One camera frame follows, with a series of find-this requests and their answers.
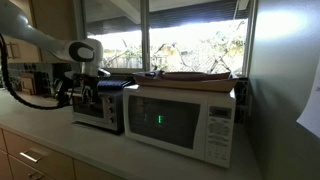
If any grey window frame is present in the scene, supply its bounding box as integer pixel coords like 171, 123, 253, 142
73, 0, 260, 78

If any large wooden serving tray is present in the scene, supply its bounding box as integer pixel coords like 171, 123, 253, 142
132, 70, 240, 94

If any wooden drawer front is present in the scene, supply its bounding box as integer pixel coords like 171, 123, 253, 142
2, 129, 77, 180

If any white paper sheet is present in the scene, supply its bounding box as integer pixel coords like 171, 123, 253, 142
296, 56, 320, 140

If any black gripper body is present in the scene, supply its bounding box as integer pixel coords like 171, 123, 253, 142
73, 73, 101, 92

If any wooden cutting board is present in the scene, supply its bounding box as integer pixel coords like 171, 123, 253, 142
20, 73, 38, 96

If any flat wooden board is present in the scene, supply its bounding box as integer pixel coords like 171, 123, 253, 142
161, 70, 232, 82

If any silver drawer handle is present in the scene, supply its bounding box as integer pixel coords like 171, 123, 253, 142
27, 171, 46, 180
19, 150, 43, 164

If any dark baking tray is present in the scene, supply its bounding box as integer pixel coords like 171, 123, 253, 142
96, 79, 134, 92

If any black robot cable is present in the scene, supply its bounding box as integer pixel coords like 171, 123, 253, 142
0, 32, 75, 111

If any silver toaster oven body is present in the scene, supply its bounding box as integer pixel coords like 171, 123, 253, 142
71, 79, 133, 135

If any wooden wall cabinet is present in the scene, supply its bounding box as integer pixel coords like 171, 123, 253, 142
0, 0, 81, 64

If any white microwave oven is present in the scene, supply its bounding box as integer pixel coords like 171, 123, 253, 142
122, 83, 237, 169

